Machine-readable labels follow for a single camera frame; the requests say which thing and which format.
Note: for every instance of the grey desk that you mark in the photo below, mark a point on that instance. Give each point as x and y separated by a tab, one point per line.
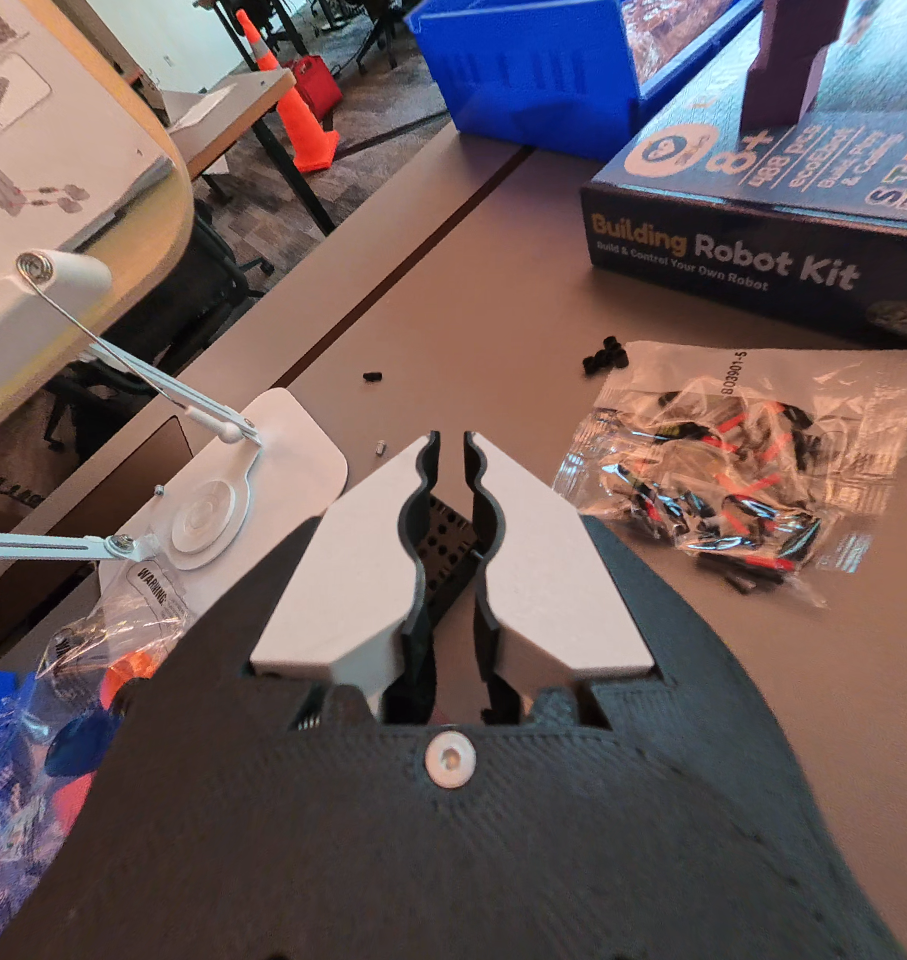
484	285

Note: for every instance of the black office chair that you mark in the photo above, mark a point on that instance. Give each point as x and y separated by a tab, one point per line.
169	315

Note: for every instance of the bubble wrap bag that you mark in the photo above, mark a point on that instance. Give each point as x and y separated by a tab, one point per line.
679	33

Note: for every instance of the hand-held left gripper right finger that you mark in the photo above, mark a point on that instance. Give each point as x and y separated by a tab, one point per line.
566	600

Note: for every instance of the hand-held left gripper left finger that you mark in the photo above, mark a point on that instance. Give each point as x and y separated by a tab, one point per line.
341	600

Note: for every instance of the white book stand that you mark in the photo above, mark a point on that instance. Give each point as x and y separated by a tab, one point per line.
289	465

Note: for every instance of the red plastic object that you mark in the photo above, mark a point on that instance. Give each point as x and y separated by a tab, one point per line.
319	86

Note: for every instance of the silver plastic parts bag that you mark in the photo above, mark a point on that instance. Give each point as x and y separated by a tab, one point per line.
754	465

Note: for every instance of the clear empty plastic bag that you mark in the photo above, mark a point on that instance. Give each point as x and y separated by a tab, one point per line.
146	578

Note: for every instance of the wooden background table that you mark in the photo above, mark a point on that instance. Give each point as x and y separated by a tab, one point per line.
221	113

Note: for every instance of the instruction booklet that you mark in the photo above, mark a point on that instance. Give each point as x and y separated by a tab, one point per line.
49	120

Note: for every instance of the white label wheels bag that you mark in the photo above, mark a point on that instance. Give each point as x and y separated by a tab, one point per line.
49	720

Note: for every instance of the black double connector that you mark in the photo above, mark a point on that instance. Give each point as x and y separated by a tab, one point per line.
608	357

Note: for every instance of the blue robot kit box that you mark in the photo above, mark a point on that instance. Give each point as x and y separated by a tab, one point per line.
769	195

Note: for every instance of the orange traffic cone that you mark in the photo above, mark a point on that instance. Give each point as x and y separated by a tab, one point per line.
301	120

